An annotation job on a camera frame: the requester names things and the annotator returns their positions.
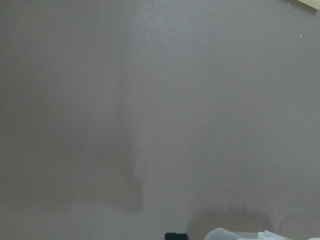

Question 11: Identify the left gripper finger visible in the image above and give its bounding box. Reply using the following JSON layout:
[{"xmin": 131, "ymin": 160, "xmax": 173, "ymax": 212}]
[{"xmin": 164, "ymin": 232, "xmax": 188, "ymax": 240}]

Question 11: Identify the clear plastic egg box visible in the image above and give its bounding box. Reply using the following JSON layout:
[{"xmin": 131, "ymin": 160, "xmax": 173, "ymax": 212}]
[{"xmin": 202, "ymin": 227, "xmax": 320, "ymax": 240}]

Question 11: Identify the bamboo cutting board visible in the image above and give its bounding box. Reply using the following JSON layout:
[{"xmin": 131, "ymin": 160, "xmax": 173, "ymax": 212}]
[{"xmin": 298, "ymin": 0, "xmax": 320, "ymax": 11}]

